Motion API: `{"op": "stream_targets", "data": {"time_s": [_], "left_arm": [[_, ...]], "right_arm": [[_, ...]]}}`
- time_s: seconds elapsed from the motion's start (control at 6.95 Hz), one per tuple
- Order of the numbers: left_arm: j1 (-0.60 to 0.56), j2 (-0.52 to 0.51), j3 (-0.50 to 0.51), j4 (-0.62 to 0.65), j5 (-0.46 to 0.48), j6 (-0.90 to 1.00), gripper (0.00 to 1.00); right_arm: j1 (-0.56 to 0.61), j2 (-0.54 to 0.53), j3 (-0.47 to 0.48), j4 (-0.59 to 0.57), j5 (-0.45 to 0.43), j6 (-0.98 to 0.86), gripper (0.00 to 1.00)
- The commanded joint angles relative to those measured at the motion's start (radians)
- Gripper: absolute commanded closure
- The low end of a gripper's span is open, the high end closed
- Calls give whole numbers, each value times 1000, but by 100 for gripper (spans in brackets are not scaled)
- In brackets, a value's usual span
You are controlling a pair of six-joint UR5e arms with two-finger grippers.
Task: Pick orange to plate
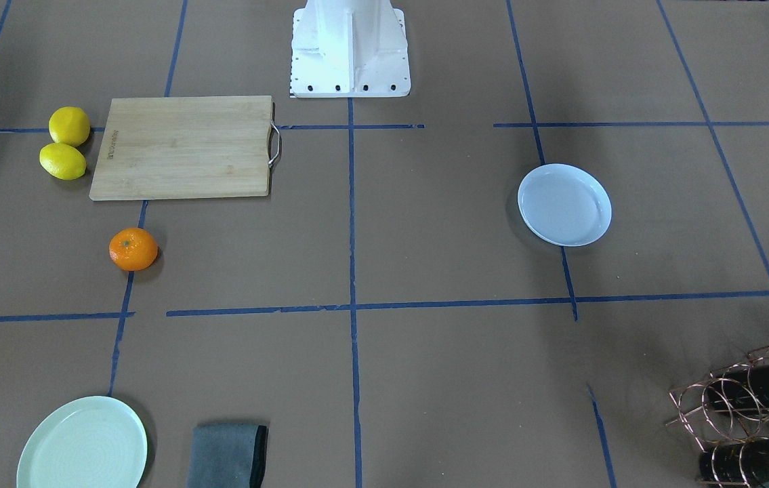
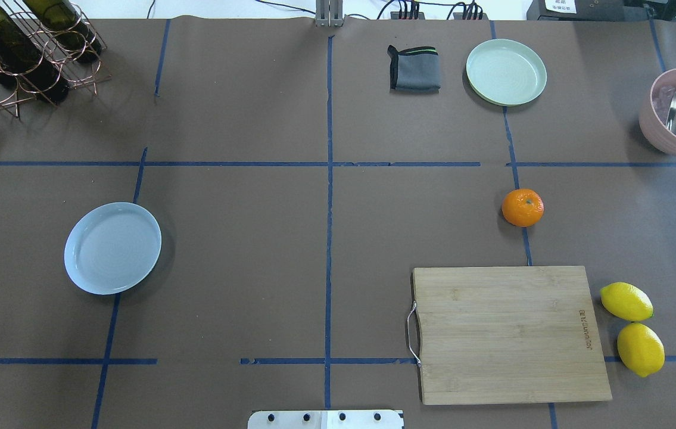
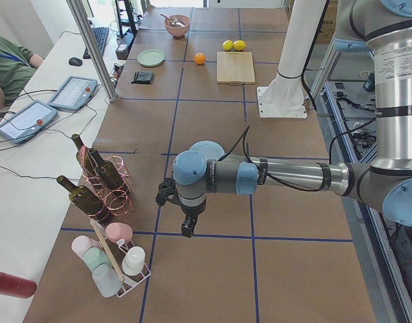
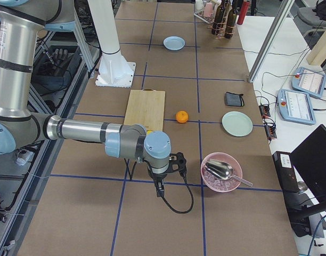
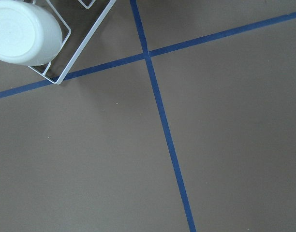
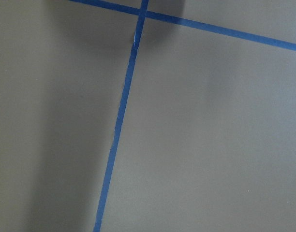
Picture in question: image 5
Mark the white wire rack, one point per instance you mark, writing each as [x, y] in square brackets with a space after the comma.
[78, 20]

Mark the white cup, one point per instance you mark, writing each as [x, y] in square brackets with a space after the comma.
[29, 34]

